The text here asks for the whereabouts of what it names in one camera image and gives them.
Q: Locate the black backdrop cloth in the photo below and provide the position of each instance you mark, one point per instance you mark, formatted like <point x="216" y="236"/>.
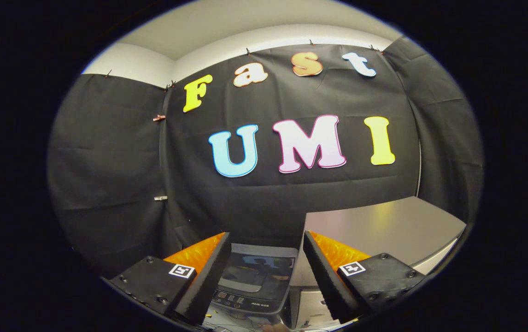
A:
<point x="107" y="161"/>

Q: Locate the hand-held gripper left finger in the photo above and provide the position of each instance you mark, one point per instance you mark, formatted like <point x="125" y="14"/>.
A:
<point x="213" y="276"/>

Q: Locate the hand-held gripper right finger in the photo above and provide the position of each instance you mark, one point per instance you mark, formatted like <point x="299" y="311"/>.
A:
<point x="324" y="276"/>

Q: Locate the grey cabinet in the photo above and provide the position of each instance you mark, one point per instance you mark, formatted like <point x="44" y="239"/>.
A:
<point x="384" y="226"/>

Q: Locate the dark grey washing machine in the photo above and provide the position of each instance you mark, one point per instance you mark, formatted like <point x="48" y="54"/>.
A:
<point x="255" y="276"/>

